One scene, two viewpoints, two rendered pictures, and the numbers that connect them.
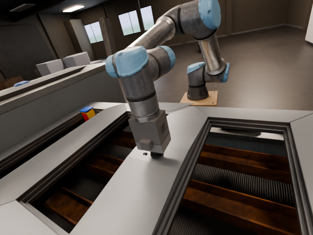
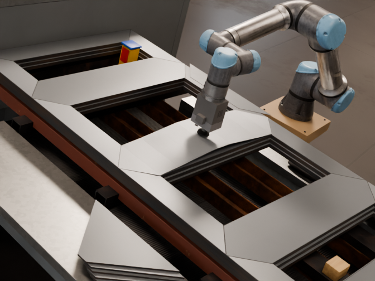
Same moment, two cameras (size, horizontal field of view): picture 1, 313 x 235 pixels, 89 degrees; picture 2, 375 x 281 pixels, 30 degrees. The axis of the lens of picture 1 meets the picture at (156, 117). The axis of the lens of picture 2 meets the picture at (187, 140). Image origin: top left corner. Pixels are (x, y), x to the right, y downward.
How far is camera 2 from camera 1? 184 cm
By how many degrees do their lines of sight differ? 2
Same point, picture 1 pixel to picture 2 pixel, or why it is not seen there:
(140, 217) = (176, 158)
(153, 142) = (207, 120)
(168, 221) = (190, 172)
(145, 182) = (185, 144)
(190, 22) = (306, 29)
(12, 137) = (34, 33)
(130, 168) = (176, 131)
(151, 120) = (215, 102)
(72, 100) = (111, 16)
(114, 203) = (158, 144)
